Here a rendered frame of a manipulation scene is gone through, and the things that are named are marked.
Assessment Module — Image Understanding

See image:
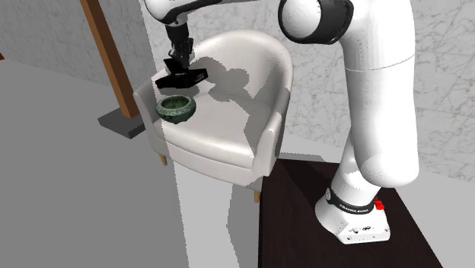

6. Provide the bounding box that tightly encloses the black flat box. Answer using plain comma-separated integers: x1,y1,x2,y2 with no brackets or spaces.
155,58,209,90

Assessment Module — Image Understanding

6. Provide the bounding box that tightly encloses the green bowl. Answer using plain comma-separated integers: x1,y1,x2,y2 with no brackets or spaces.
155,94,197,125

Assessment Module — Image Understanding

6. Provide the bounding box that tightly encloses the white armchair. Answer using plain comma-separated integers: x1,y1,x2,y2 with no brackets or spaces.
132,28,294,204

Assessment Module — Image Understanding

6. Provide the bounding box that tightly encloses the dark robot stand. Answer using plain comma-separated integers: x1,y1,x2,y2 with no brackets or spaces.
257,158,445,268

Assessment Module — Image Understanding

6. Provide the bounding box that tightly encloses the brown wooden post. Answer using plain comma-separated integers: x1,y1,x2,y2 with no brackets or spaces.
79,0,141,120

